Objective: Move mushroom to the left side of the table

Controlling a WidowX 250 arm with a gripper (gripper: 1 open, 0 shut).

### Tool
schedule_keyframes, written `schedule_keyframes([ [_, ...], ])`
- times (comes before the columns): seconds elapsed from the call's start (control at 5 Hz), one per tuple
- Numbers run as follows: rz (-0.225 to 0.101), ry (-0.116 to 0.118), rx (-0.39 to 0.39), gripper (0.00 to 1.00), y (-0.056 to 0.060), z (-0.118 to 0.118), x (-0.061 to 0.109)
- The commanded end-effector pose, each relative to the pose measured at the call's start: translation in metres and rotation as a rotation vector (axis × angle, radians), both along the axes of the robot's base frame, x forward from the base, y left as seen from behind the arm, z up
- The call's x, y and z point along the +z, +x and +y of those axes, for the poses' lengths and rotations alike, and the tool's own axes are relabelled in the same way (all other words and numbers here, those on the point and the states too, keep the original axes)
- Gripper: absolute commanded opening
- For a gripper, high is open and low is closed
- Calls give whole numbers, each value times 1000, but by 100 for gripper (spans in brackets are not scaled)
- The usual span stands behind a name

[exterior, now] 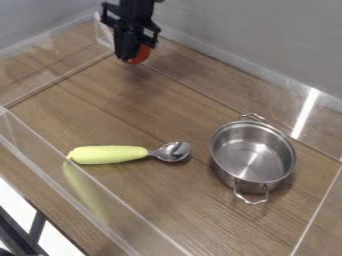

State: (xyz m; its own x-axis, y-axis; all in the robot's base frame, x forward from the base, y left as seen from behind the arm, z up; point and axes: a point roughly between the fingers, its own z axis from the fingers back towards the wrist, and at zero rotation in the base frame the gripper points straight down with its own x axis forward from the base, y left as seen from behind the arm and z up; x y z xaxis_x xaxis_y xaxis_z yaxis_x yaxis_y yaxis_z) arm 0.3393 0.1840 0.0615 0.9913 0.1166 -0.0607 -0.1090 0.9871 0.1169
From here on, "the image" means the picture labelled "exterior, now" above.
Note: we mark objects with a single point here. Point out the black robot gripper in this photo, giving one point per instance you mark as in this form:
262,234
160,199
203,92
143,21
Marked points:
130,18

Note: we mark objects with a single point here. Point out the red white toy mushroom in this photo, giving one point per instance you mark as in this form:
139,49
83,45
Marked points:
143,53

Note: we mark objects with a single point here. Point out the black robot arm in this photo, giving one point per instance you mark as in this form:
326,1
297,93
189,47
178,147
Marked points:
135,31

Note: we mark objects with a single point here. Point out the stainless steel pot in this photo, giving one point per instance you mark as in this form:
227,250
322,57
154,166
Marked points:
253,157

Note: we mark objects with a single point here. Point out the clear acrylic corner bracket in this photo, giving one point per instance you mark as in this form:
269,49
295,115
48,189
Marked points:
104,37

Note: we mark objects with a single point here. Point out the spoon with yellow handle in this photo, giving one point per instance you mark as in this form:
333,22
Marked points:
91,155

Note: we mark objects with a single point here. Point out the clear acrylic enclosure wall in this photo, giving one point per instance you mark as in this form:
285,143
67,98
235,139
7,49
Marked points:
68,96

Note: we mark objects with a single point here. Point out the black metal table frame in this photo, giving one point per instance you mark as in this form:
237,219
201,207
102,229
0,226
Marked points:
22,242

